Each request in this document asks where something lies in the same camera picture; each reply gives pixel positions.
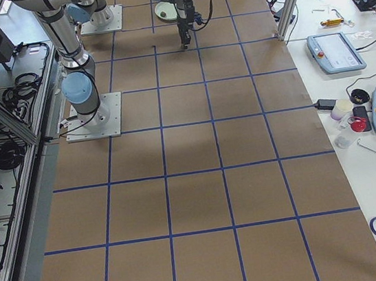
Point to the white paper cup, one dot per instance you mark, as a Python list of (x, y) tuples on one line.
[(341, 108)]

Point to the gold metal cylinder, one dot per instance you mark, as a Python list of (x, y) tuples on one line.
[(331, 22)]

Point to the light green plate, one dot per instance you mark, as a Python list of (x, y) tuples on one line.
[(166, 11)]

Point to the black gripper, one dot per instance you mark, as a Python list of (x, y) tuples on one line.
[(185, 10)]

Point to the black power adapter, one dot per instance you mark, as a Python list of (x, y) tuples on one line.
[(325, 104)]

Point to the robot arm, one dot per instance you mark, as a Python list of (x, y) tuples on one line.
[(79, 86), (98, 16)]

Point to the red round lid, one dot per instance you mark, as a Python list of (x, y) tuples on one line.
[(359, 124)]

